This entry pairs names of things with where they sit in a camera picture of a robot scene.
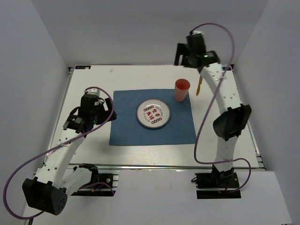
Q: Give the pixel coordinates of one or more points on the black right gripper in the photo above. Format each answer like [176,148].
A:
[183,49]

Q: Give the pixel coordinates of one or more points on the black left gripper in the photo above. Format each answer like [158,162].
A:
[107,113]

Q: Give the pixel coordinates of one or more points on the red plastic cup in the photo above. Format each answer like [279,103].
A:
[181,89]

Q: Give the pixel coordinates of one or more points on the blue cloth napkin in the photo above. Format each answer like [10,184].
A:
[126,130]

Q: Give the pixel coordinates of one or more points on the white patterned plate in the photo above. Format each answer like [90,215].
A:
[153,113]

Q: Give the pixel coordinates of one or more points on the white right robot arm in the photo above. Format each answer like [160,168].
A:
[233,114]

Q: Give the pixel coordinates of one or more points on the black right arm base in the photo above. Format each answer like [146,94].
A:
[206,188]

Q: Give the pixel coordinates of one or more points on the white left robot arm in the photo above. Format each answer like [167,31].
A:
[49,190]

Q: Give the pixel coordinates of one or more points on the gold knife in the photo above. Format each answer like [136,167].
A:
[199,85]

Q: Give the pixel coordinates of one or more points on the left blue corner label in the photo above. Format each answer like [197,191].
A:
[84,67]

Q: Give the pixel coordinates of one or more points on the blue corner label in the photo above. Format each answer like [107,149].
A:
[84,67]
[226,68]

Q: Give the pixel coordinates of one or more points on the right blue corner label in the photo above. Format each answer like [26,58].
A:
[226,68]

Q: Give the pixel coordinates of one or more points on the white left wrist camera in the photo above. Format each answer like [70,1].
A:
[93,91]

